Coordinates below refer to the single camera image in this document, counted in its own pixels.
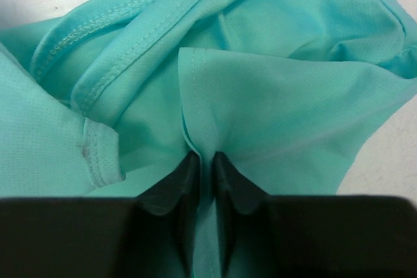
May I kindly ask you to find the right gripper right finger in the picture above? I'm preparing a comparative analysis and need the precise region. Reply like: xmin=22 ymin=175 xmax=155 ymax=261
xmin=212 ymin=152 xmax=270 ymax=277

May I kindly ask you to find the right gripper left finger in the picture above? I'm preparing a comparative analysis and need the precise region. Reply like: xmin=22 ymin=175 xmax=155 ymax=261
xmin=133 ymin=152 xmax=200 ymax=277

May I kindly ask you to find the teal t-shirt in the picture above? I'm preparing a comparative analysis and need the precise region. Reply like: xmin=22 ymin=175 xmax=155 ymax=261
xmin=1 ymin=0 xmax=416 ymax=277

